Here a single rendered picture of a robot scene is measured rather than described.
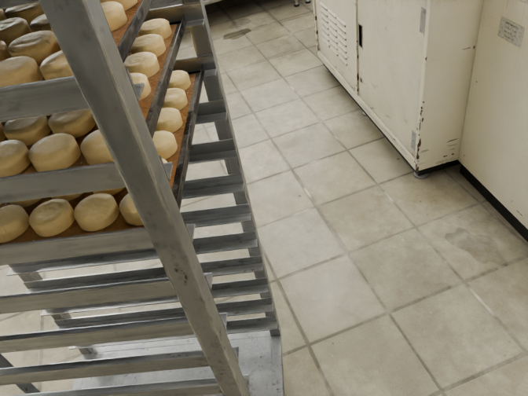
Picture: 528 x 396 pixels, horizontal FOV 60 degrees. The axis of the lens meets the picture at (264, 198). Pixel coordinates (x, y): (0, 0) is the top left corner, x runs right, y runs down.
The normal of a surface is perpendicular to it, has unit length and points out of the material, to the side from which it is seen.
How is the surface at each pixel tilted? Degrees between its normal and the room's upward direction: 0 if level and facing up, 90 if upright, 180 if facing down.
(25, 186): 90
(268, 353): 0
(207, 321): 90
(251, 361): 0
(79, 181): 90
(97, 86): 90
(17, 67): 0
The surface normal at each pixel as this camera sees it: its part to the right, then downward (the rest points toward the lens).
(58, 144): -0.15, -0.73
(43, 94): 0.01, 0.67
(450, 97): 0.25, 0.62
